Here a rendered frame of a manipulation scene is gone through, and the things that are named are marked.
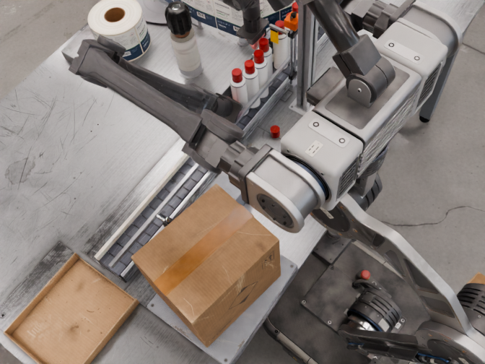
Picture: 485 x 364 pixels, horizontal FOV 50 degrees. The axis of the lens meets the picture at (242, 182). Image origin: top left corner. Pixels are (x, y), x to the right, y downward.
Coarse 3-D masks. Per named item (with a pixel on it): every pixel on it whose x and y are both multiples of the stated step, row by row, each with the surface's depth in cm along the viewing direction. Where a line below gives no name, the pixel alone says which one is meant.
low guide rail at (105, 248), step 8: (272, 56) 189; (184, 160) 171; (176, 168) 170; (168, 176) 168; (160, 184) 167; (152, 192) 165; (144, 200) 164; (136, 208) 163; (136, 216) 163; (128, 224) 162; (120, 232) 160; (112, 240) 158; (104, 248) 157; (96, 256) 156
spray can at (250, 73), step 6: (252, 60) 167; (246, 66) 166; (252, 66) 166; (246, 72) 168; (252, 72) 168; (246, 78) 169; (252, 78) 169; (246, 84) 172; (252, 84) 172; (258, 84) 175; (252, 90) 174; (258, 90) 177; (252, 96) 177; (258, 102) 181; (252, 108) 183
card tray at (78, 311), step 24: (72, 264) 164; (48, 288) 159; (72, 288) 160; (96, 288) 160; (120, 288) 159; (24, 312) 155; (48, 312) 157; (72, 312) 156; (96, 312) 156; (120, 312) 155; (24, 336) 154; (48, 336) 154; (72, 336) 153; (96, 336) 152; (48, 360) 150; (72, 360) 149
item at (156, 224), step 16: (320, 32) 198; (288, 64) 192; (256, 112) 182; (240, 128) 179; (192, 160) 174; (176, 176) 172; (192, 176) 171; (160, 192) 169; (176, 208) 168; (160, 224) 164; (128, 240) 162; (144, 240) 161; (112, 256) 159; (128, 256) 159
